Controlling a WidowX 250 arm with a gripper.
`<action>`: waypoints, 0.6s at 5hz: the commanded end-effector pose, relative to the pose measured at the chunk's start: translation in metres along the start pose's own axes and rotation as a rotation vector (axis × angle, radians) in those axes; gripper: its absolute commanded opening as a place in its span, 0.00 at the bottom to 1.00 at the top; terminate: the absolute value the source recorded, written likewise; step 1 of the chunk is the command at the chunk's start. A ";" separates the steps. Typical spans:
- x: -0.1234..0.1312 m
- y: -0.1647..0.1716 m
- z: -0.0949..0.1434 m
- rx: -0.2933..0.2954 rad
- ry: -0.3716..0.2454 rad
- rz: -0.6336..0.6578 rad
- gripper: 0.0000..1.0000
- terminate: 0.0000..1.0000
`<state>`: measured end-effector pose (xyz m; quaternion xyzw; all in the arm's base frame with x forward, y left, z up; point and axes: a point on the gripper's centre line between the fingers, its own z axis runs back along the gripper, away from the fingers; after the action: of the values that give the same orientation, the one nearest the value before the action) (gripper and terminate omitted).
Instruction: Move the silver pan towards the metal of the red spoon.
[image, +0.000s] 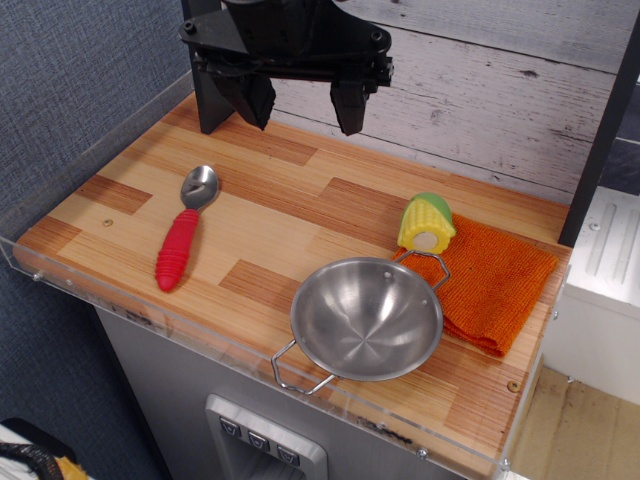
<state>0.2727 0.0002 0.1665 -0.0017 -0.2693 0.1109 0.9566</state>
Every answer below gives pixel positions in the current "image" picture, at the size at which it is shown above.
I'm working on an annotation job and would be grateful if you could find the silver metal pan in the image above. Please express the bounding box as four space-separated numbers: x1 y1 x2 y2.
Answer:
271 251 450 395

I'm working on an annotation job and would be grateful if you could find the grey cabinet with dispenser panel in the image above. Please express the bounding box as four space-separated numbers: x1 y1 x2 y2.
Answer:
98 310 457 479

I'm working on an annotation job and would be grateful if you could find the dark right shelf post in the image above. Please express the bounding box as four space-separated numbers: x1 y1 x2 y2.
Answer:
558 16 639 247

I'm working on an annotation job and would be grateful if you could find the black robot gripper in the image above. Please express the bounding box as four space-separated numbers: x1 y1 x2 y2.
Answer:
179 1 393 136

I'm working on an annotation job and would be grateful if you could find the white appliance at right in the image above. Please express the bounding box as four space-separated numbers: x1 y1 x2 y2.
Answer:
542 187 639 404

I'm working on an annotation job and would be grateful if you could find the orange cloth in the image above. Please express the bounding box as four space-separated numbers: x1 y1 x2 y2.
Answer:
392 211 560 358

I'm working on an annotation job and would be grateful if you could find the black yellow object bottom left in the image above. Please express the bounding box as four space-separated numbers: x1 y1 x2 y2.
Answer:
1 417 91 480

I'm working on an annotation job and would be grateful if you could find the yellow green toy corn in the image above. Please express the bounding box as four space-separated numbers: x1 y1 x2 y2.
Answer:
397 192 456 254

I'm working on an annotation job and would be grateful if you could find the red handled metal spoon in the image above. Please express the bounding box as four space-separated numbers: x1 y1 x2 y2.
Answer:
155 165 219 292

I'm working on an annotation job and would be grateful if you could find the clear acrylic table guard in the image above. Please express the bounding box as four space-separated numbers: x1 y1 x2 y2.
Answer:
1 60 580 479

